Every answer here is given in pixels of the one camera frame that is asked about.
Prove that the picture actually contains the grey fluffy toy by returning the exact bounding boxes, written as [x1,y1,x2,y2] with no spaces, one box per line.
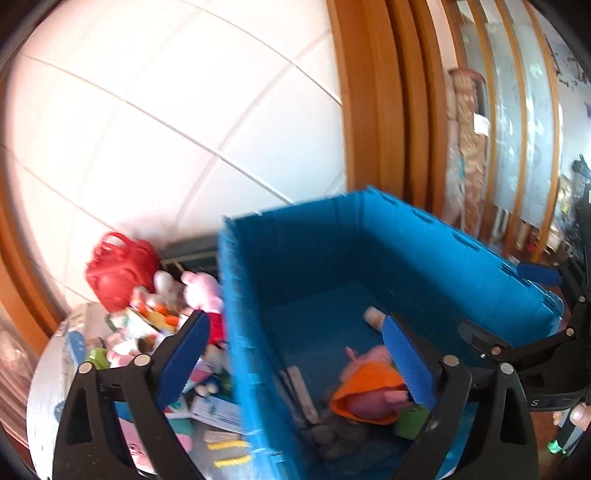
[305,415,370,457]

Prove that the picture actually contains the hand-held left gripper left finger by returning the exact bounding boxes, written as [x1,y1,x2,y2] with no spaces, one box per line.
[52,310,212,480]

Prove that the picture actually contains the blue white plastic paddle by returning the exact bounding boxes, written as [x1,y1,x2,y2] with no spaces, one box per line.
[65,330,88,370]

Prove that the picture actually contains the red toy suitcase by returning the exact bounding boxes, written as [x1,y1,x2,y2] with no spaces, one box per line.
[84,232,162,312]

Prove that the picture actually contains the small orange toy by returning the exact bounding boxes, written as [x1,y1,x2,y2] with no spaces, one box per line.
[139,300,181,328]

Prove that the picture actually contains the desktop with white cloth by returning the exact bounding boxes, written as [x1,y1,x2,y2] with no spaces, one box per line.
[25,302,259,480]

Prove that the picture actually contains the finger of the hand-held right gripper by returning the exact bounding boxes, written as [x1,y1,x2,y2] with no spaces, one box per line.
[458,320,575,358]
[517,262,579,305]

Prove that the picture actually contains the person's right hand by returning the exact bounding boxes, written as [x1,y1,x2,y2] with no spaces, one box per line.
[551,401,591,428]

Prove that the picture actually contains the rolled patterned carpet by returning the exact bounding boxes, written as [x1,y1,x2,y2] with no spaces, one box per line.
[445,68,490,232]

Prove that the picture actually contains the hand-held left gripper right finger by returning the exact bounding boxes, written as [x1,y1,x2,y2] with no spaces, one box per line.
[382,313,540,480]

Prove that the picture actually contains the pile of medicine boxes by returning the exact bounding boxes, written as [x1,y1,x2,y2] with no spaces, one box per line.
[106,295,250,435]

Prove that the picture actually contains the blue plastic crate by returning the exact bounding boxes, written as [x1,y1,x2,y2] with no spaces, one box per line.
[217,185,565,480]

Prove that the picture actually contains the small green box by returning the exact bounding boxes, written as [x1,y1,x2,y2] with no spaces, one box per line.
[393,406,430,441]

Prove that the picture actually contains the yellow plastic clamp toy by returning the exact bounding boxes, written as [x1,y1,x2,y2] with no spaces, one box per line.
[205,438,252,469]

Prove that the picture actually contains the pig plush in red dress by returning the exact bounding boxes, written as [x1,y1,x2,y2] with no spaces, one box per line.
[180,271,227,344]

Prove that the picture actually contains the white plush toy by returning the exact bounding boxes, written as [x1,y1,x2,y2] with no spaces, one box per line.
[152,270,185,305]

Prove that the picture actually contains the white slim box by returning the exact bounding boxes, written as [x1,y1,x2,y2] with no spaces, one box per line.
[277,366,321,428]

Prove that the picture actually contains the frosted glass sliding door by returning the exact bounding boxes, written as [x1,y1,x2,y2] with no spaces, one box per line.
[443,0,568,259]

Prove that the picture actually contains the white tube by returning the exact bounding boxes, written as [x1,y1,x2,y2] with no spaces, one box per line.
[363,307,389,330]

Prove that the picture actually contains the black box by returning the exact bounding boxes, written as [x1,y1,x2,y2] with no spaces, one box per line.
[159,235,221,282]

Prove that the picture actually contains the pig plush with glasses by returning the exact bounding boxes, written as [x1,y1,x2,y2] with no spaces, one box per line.
[117,415,195,476]

